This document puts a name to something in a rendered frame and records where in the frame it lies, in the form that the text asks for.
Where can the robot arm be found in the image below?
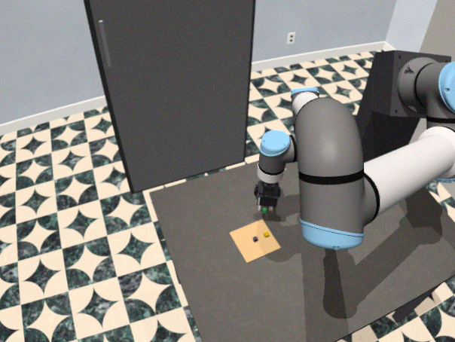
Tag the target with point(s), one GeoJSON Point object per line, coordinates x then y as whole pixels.
{"type": "Point", "coordinates": [339, 193]}

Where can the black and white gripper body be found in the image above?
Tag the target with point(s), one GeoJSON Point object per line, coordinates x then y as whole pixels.
{"type": "Point", "coordinates": [269, 198]}

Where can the peach flat mat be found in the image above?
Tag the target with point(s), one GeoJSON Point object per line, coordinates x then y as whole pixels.
{"type": "Point", "coordinates": [249, 249]}

